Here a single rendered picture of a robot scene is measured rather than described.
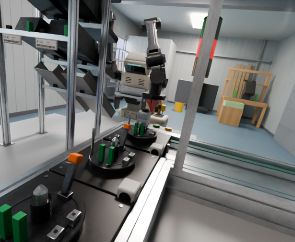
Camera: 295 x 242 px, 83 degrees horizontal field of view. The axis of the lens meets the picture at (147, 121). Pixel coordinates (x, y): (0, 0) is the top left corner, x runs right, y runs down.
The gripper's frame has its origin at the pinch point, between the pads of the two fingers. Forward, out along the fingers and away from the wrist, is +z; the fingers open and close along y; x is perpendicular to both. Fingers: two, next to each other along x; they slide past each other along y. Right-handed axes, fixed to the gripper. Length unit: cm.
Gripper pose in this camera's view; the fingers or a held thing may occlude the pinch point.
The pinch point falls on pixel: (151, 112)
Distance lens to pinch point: 81.6
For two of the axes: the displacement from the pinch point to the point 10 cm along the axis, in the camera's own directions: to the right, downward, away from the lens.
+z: -1.4, 9.5, 2.8
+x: 3.0, -2.3, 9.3
